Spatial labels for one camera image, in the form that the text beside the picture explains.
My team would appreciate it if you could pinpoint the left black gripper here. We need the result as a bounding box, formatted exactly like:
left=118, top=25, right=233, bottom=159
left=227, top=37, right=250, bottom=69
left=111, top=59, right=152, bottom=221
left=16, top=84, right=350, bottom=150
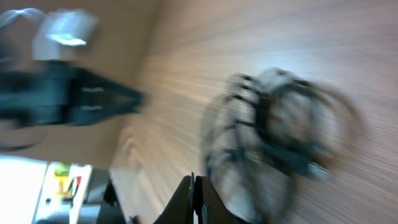
left=1, top=60, right=144, bottom=126

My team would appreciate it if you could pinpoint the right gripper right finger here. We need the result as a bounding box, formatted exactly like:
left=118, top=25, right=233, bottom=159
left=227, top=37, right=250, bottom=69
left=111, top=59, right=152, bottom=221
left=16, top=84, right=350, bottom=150
left=195, top=176, right=236, bottom=224

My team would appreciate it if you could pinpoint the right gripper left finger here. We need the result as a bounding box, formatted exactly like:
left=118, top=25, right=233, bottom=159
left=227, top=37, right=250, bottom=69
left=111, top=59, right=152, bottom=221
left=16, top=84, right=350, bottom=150
left=154, top=175, right=195, bottom=224

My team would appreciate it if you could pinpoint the black cable bundle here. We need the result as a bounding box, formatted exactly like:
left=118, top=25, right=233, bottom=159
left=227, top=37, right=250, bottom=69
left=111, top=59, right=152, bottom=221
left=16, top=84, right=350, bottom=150
left=200, top=67, right=364, bottom=224

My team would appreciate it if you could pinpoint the white equipment in background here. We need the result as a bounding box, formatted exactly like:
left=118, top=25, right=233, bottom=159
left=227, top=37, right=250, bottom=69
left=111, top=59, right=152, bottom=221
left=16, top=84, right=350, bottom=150
left=32, top=162, right=126, bottom=224

